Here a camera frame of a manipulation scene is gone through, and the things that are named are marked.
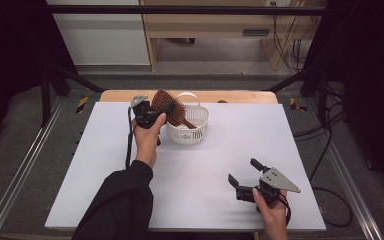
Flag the white table board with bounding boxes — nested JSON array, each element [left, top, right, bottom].
[[44, 101, 327, 233]]

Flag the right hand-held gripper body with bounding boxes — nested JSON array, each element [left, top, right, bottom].
[[235, 167, 302, 209]]

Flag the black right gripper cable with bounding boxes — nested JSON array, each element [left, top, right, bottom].
[[277, 192, 293, 228]]

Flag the person's left hand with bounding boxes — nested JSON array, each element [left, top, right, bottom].
[[132, 113, 168, 169]]

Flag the yellow black tape marker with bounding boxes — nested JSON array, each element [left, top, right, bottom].
[[289, 97, 308, 113], [75, 96, 90, 114]]

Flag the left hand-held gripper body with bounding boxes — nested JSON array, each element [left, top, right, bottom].
[[129, 94, 167, 130]]

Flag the yellow hanging cable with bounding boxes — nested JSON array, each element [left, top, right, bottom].
[[280, 0, 304, 70]]

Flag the brown wooden hairbrush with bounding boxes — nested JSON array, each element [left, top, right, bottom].
[[150, 89, 198, 130]]

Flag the wooden table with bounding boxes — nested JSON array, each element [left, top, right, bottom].
[[99, 89, 279, 105]]

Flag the black hanging cable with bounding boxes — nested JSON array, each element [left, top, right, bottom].
[[271, 2, 298, 73]]

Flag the black horizontal bar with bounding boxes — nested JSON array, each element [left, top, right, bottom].
[[45, 4, 329, 16]]

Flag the black floor cable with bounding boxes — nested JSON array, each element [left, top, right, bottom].
[[292, 84, 354, 229]]

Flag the person's right hand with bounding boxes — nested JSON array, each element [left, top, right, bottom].
[[252, 188, 289, 240]]

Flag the white plastic basket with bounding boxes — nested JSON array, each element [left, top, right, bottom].
[[165, 92, 211, 146]]

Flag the aluminium rail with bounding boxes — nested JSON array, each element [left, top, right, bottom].
[[0, 96, 65, 240], [304, 98, 384, 240]]

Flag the black curtain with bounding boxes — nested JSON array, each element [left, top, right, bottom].
[[0, 0, 78, 159], [303, 0, 384, 196]]

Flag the light wooden desk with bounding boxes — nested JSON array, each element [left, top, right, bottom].
[[139, 0, 328, 72]]

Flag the black frame stand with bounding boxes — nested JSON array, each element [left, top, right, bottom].
[[265, 65, 330, 127], [40, 63, 105, 128]]

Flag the white cabinet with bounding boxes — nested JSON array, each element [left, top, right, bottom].
[[45, 0, 151, 66]]

